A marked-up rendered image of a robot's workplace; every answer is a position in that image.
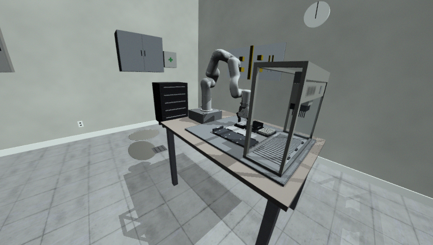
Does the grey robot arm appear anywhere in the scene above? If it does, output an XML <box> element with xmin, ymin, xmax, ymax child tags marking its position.
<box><xmin>200</xmin><ymin>50</ymin><xmax>251</xmax><ymax>112</ymax></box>

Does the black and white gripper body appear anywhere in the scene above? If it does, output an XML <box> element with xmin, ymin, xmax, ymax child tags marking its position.
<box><xmin>238</xmin><ymin>105</ymin><xmax>249</xmax><ymax>118</ymax></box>

